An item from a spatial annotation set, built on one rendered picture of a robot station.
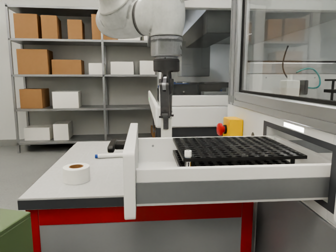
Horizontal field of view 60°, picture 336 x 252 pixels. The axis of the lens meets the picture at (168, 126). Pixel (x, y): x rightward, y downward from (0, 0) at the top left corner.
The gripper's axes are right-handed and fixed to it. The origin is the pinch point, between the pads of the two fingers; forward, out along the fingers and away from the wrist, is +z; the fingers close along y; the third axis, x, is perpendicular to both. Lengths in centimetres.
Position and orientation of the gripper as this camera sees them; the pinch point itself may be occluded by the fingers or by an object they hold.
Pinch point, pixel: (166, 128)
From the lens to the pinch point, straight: 86.4
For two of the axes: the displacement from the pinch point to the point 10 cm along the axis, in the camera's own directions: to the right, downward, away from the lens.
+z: 0.0, 9.9, 1.6
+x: -9.9, -0.2, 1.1
